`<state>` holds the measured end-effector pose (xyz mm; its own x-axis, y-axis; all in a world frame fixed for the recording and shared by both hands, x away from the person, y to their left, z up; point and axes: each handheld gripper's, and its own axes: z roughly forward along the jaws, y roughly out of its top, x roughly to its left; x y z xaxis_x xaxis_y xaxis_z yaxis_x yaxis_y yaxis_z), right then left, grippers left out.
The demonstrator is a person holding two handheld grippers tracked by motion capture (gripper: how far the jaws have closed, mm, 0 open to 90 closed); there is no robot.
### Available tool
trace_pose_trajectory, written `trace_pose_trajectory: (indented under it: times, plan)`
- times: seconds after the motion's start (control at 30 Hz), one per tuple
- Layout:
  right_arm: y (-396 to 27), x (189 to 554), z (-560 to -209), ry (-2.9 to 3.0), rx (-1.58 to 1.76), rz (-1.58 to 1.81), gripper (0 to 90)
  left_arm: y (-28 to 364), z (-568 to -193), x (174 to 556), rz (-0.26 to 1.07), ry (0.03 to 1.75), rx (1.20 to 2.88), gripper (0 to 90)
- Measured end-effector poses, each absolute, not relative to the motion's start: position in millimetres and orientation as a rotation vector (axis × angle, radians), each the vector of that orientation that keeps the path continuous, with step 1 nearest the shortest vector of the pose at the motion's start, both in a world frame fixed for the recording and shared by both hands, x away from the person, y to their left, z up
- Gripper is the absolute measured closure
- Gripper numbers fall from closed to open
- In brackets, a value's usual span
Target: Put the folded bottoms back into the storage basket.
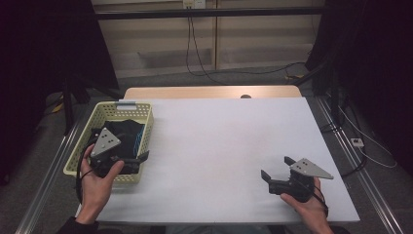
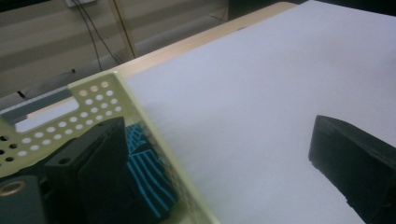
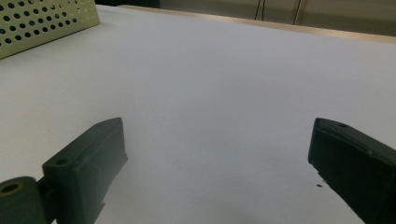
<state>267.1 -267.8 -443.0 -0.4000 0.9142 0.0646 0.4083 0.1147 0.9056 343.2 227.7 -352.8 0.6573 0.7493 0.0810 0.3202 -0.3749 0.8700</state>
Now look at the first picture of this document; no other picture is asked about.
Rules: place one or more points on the person's right hand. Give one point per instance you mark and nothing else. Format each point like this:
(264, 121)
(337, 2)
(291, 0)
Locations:
(310, 213)

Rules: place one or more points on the black horizontal bar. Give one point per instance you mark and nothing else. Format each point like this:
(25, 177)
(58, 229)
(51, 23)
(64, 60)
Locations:
(211, 13)

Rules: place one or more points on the person's left hand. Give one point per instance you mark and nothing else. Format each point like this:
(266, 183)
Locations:
(95, 191)

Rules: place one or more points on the white wall socket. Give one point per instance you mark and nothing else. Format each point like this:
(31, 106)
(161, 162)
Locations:
(194, 3)

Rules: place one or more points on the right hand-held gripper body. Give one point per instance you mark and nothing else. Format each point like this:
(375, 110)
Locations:
(300, 188)

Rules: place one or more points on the black curtain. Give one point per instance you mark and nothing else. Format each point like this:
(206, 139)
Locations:
(373, 65)
(39, 65)

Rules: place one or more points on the light wooden table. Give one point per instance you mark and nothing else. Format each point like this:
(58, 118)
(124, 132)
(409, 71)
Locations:
(195, 92)

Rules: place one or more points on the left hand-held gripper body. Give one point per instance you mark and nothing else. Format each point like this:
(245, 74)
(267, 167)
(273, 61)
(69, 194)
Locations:
(105, 144)

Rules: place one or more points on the black metal stand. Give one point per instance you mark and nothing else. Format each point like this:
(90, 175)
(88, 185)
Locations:
(334, 91)
(68, 104)

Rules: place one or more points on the pale yellow plastic basket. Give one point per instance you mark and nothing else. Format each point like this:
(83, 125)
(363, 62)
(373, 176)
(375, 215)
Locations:
(78, 152)

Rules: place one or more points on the black garment blue print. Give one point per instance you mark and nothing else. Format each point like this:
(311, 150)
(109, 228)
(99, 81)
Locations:
(128, 130)

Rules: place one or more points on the white table mat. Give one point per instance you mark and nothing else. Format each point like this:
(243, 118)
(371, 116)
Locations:
(227, 162)

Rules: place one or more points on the aluminium floor rail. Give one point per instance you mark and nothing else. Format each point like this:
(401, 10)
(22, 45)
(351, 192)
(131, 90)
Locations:
(367, 182)
(48, 178)

